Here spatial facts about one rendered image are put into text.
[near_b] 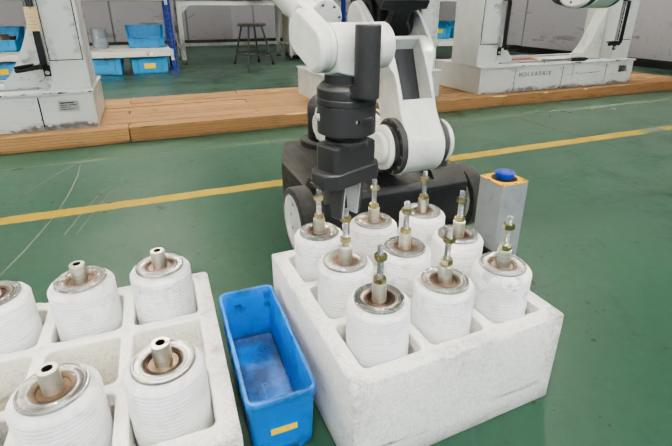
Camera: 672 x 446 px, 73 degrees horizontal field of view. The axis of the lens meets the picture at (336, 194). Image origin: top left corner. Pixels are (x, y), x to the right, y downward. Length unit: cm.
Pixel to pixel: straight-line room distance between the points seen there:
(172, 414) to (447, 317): 40
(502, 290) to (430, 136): 47
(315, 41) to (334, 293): 39
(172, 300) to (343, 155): 37
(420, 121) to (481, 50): 232
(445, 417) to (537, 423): 18
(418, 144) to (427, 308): 49
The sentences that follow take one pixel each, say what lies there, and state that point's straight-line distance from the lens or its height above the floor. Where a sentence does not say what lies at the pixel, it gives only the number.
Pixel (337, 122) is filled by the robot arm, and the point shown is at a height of 50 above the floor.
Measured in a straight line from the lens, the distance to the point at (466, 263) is 87.
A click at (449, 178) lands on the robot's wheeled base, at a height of 19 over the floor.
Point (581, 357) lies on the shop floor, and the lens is 108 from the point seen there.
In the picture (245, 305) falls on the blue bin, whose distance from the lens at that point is 97.
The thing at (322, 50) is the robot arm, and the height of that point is 60.
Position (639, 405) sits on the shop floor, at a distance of 103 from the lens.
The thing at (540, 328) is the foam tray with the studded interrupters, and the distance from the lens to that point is 84.
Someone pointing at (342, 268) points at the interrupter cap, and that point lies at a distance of 75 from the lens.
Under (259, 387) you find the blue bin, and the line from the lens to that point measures 92.
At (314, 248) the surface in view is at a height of 24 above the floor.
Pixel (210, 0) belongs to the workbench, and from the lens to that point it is 598.
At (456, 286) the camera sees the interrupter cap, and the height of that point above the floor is 25.
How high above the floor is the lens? 65
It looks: 23 degrees down
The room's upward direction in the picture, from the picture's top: straight up
